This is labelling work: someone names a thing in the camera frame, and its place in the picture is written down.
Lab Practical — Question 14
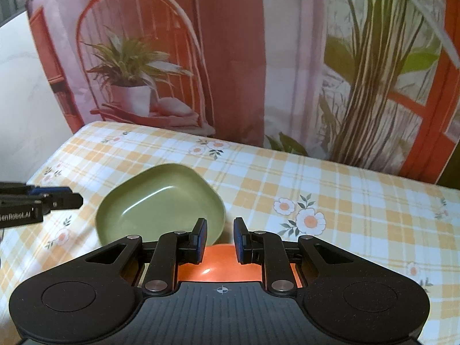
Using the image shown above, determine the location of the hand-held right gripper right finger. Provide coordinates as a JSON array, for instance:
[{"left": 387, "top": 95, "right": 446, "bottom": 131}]
[{"left": 233, "top": 217, "right": 363, "bottom": 295}]

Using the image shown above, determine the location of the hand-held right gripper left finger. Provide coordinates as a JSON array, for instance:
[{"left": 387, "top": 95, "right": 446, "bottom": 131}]
[{"left": 80, "top": 218, "right": 208, "bottom": 297}]

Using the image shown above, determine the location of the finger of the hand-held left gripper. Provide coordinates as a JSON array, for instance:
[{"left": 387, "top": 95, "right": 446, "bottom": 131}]
[
  {"left": 0, "top": 183, "right": 72, "bottom": 197},
  {"left": 0, "top": 193, "right": 84, "bottom": 212}
]

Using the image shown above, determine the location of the orange-red bowl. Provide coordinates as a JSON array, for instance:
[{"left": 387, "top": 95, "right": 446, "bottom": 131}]
[{"left": 175, "top": 244, "right": 300, "bottom": 283}]

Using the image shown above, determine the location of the green bowl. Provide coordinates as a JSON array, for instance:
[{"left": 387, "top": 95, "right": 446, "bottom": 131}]
[{"left": 95, "top": 163, "right": 227, "bottom": 256}]

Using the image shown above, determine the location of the yellow checked floral tablecloth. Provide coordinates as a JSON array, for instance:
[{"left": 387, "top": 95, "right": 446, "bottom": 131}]
[{"left": 0, "top": 120, "right": 460, "bottom": 345}]

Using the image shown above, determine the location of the printed backdrop cloth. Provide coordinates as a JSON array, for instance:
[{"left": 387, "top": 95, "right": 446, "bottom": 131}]
[{"left": 25, "top": 0, "right": 460, "bottom": 187}]

